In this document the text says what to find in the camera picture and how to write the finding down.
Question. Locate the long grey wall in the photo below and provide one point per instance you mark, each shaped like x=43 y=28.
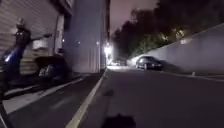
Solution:
x=196 y=53

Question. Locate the row of dark trees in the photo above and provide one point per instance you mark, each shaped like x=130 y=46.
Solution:
x=156 y=26

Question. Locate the bright street lamp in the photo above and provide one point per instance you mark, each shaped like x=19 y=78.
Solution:
x=107 y=50

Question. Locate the grey building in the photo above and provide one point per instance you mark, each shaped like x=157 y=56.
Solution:
x=83 y=33

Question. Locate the dark parked car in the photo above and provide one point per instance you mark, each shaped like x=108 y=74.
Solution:
x=148 y=62

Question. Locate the dark scooter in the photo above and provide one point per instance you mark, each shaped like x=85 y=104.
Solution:
x=53 y=70

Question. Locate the blue scooter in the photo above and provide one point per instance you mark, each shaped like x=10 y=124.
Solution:
x=11 y=61

